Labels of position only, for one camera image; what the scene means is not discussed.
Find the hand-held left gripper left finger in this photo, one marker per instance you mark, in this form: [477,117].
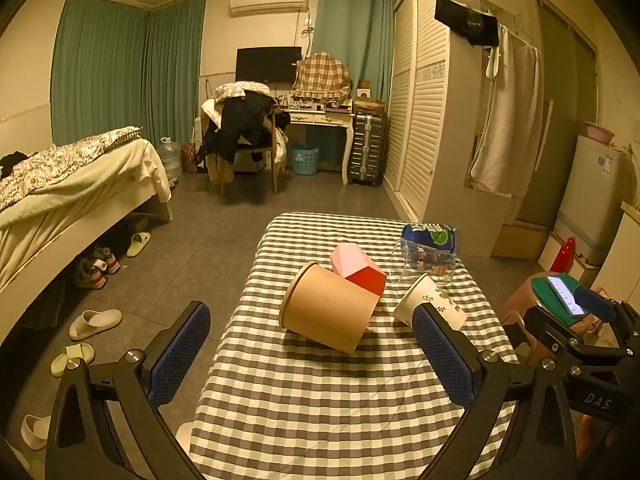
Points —
[180,350]

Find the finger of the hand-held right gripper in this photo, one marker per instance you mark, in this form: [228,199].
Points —
[595,305]
[550,334]

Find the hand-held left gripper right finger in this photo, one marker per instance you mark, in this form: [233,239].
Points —
[442,360]

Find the brown paper cup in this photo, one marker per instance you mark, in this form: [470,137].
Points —
[325,310]

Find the white leaf print paper cup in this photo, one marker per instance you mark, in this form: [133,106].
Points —
[435,302]

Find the clear printed plastic cup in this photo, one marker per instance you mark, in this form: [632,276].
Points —
[425,262]

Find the blue label cup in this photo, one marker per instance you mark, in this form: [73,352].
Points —
[431,237]

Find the smartphone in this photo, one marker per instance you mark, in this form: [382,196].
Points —
[565,294]

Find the green pad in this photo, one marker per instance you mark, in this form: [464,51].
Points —
[547,294]

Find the red plastic object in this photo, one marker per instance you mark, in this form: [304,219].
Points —
[565,256]

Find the white slipper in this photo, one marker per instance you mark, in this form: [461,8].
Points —
[34,431]
[95,322]

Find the green slipper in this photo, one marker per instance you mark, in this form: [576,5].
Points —
[72,358]
[138,244]

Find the white washing machine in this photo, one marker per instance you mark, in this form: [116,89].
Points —
[595,195]

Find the grey sneaker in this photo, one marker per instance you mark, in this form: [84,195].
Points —
[107,260]
[90,276]

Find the pink and red box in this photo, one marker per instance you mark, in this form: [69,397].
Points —
[359,270]

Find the grey checked tablecloth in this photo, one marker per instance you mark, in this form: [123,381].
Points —
[300,400]

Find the pink basin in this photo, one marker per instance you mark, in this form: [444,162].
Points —
[598,131]

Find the white bed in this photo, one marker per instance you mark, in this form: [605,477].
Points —
[85,195]

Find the dark door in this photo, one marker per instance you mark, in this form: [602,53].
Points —
[555,120]

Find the red patterned bag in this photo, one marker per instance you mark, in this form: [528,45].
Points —
[189,158]

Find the clear water jug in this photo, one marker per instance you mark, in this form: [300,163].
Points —
[170,157]

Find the wooden chair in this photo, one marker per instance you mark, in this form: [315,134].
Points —
[250,160]

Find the white hanging towel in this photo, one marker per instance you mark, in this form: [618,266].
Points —
[505,110]

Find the silver suitcase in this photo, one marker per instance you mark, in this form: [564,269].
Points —
[367,149]

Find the floral blanket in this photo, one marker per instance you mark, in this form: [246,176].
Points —
[50,165]

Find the blue laundry basket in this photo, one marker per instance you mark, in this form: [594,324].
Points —
[304,159]

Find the dark clothes pile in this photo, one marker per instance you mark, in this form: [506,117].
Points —
[240,122]

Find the white louvered wardrobe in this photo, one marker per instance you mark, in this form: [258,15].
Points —
[425,110]

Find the brown box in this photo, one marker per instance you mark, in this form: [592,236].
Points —
[369,106]

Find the white desk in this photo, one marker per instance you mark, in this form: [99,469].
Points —
[320,125]

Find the green curtain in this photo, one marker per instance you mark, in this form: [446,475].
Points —
[110,70]
[352,30]

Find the black television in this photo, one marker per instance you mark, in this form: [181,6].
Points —
[268,64]

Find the plaid cloth cover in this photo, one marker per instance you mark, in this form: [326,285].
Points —
[322,77]

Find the black hanging bag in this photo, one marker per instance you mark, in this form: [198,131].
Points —
[467,22]

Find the white air conditioner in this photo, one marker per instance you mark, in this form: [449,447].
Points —
[269,1]

